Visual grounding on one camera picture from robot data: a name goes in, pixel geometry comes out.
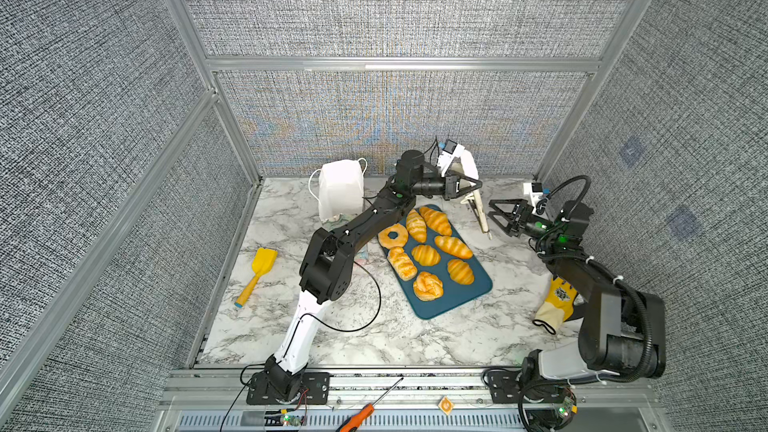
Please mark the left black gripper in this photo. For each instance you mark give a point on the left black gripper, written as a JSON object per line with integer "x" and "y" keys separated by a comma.
{"x": 448, "y": 186}

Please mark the white floral paper bag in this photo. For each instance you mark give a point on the white floral paper bag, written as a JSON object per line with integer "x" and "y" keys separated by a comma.
{"x": 338, "y": 189}

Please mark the fake croissant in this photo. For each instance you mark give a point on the fake croissant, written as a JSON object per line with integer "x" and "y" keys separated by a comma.
{"x": 436, "y": 220}
{"x": 453, "y": 246}
{"x": 460, "y": 272}
{"x": 416, "y": 226}

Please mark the fake ring donut bread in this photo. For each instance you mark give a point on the fake ring donut bread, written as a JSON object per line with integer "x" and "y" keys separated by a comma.
{"x": 394, "y": 236}

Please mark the aluminium front rail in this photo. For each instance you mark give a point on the aluminium front rail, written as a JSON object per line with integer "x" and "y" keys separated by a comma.
{"x": 214, "y": 399}

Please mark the yellow toy spatula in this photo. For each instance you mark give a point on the yellow toy spatula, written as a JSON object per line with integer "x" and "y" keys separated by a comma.
{"x": 262, "y": 264}

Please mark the small orange tag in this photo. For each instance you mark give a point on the small orange tag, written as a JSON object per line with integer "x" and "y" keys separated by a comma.
{"x": 446, "y": 405}

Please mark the fake round striped bun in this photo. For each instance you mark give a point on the fake round striped bun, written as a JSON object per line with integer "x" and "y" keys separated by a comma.
{"x": 425, "y": 255}

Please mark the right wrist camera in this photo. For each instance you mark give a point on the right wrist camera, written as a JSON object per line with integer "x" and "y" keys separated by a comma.
{"x": 537, "y": 195}

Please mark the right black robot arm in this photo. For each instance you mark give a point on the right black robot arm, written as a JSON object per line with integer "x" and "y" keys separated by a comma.
{"x": 622, "y": 334}

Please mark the fake long twisted bread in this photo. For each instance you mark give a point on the fake long twisted bread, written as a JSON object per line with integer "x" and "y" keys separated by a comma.
{"x": 402, "y": 264}

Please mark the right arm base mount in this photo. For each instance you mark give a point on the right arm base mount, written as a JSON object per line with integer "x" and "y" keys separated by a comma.
{"x": 542, "y": 405}

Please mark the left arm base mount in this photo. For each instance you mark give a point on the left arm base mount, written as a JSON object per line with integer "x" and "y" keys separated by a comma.
{"x": 279, "y": 388}

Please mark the cream serving tongs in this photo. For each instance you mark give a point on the cream serving tongs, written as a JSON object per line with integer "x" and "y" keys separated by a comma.
{"x": 474, "y": 201}

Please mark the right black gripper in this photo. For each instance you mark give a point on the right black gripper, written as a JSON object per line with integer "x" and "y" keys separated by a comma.
{"x": 522, "y": 211}

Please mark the fake croissant top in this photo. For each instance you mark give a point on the fake croissant top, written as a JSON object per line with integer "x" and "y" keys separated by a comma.
{"x": 436, "y": 220}

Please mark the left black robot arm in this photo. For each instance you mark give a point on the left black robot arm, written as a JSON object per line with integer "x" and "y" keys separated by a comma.
{"x": 328, "y": 262}

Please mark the orange handled screwdriver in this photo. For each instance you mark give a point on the orange handled screwdriver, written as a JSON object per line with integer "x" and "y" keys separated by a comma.
{"x": 353, "y": 423}

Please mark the teal rectangular tray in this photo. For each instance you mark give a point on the teal rectangular tray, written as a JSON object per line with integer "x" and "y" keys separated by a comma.
{"x": 455, "y": 294}

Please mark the yellow work glove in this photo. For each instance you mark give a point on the yellow work glove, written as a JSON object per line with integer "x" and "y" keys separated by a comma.
{"x": 558, "y": 306}

